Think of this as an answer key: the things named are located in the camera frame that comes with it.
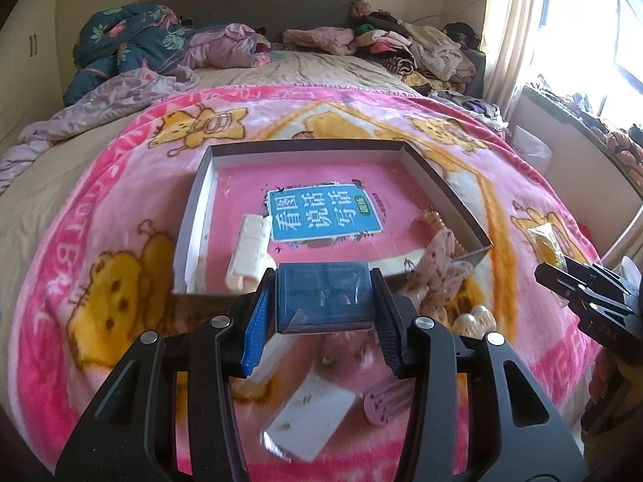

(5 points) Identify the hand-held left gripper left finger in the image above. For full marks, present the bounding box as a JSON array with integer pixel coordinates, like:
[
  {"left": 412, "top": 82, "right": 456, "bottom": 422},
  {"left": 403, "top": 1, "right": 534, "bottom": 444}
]
[{"left": 54, "top": 267, "right": 277, "bottom": 482}]

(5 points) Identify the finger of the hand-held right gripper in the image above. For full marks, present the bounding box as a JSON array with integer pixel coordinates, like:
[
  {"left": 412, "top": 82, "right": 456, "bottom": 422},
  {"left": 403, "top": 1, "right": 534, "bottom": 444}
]
[
  {"left": 534, "top": 262, "right": 629, "bottom": 319},
  {"left": 560, "top": 255, "right": 634, "bottom": 297}
]

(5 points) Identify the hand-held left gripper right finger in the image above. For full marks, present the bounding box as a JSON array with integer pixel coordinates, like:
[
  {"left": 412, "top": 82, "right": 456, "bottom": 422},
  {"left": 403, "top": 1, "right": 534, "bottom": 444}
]
[{"left": 369, "top": 267, "right": 588, "bottom": 482}]

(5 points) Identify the yellow packet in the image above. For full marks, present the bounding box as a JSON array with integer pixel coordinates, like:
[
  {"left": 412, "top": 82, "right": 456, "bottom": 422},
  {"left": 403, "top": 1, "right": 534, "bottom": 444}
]
[{"left": 526, "top": 223, "right": 568, "bottom": 269}]

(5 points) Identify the blue transparent plastic box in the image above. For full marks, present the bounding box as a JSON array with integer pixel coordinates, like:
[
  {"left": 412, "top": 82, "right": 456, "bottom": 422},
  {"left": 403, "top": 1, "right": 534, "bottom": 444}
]
[{"left": 274, "top": 261, "right": 377, "bottom": 335}]

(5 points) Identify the pink comb hair clip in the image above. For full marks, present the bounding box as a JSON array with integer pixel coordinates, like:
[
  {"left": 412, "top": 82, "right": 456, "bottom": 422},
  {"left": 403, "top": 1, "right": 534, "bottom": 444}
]
[{"left": 362, "top": 379, "right": 414, "bottom": 427}]

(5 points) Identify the floral fabric bow hair clip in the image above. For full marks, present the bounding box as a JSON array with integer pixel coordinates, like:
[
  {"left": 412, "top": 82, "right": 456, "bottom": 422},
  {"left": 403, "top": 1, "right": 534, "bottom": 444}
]
[{"left": 404, "top": 228, "right": 473, "bottom": 312}]

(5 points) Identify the large pearl hair clip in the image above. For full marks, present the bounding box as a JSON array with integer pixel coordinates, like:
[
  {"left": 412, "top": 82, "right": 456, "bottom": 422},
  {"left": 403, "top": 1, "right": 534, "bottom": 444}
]
[{"left": 452, "top": 305, "right": 498, "bottom": 338}]

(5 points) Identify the earring card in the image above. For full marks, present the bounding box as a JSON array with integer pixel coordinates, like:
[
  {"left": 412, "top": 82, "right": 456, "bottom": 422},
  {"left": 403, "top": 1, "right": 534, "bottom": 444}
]
[{"left": 261, "top": 372, "right": 358, "bottom": 463}]

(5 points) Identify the pearl bead hair clip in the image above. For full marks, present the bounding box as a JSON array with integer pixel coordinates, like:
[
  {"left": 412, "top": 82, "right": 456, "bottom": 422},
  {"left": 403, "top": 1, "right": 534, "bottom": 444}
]
[{"left": 419, "top": 208, "right": 465, "bottom": 257}]

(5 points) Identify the grey cardboard box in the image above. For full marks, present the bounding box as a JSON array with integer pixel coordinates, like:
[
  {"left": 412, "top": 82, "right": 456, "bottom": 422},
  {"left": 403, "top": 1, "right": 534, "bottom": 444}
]
[{"left": 172, "top": 139, "right": 494, "bottom": 307}]

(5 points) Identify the cream hair clip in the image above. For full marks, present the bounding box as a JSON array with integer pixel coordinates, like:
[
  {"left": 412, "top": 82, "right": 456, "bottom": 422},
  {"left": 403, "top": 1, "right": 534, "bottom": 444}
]
[{"left": 224, "top": 213, "right": 276, "bottom": 292}]

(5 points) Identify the white plastic bag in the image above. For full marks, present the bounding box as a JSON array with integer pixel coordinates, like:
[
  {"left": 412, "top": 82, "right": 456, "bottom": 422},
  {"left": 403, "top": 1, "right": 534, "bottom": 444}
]
[{"left": 510, "top": 125, "right": 553, "bottom": 172}]

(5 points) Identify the pink book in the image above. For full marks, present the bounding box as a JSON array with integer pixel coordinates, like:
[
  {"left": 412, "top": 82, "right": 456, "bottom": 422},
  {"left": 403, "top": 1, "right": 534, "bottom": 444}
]
[{"left": 193, "top": 161, "right": 475, "bottom": 292}]

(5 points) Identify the windowsill clutter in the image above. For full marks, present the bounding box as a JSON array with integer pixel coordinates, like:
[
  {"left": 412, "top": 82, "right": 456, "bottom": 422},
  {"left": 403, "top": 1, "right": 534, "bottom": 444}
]
[{"left": 522, "top": 75, "right": 643, "bottom": 186}]

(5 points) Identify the pink printed blanket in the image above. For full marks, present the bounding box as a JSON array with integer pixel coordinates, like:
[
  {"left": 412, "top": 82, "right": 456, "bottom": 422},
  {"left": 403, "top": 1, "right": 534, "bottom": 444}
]
[{"left": 10, "top": 85, "right": 604, "bottom": 482}]

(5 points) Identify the purple clothes heap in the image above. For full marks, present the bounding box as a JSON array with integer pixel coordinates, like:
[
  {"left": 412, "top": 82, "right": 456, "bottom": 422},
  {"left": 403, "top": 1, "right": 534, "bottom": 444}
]
[{"left": 429, "top": 89, "right": 510, "bottom": 131}]

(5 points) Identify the window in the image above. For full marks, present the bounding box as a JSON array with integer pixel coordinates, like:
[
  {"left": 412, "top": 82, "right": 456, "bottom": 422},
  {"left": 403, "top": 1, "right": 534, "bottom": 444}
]
[{"left": 532, "top": 0, "right": 643, "bottom": 126}]

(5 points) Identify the cream curtain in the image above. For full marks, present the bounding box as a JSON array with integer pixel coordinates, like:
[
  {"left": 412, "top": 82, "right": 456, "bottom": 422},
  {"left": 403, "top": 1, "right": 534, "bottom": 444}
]
[{"left": 482, "top": 0, "right": 548, "bottom": 126}]

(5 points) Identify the pile of clothes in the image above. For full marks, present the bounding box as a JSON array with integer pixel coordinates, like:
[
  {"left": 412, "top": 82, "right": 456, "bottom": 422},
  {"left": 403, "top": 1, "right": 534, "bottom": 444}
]
[{"left": 352, "top": 0, "right": 485, "bottom": 96}]

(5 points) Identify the grey lilac printed sheet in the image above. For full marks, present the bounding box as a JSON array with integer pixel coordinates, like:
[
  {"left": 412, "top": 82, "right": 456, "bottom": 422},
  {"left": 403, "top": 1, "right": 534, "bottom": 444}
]
[{"left": 0, "top": 65, "right": 199, "bottom": 192}]

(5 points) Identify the lilac garment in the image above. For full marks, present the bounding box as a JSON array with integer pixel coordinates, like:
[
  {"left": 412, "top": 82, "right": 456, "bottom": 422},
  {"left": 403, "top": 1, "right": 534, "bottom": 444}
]
[{"left": 181, "top": 22, "right": 272, "bottom": 68}]

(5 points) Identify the pink fuzzy garment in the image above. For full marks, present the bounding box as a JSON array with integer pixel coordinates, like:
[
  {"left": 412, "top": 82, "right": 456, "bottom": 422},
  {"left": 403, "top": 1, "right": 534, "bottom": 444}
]
[{"left": 281, "top": 27, "right": 357, "bottom": 56}]

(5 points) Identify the dark floral quilt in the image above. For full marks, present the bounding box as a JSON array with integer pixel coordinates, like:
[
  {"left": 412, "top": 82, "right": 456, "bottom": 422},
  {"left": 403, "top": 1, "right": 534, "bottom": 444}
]
[{"left": 63, "top": 2, "right": 194, "bottom": 108}]

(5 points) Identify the grey headboard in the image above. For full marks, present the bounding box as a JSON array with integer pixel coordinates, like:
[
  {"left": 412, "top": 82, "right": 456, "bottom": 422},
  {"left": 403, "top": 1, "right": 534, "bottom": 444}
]
[{"left": 121, "top": 0, "right": 362, "bottom": 43}]

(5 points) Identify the cream wardrobe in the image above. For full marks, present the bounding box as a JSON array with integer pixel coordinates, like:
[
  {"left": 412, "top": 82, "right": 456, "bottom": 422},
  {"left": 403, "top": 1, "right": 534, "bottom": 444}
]
[{"left": 0, "top": 0, "right": 66, "bottom": 131}]

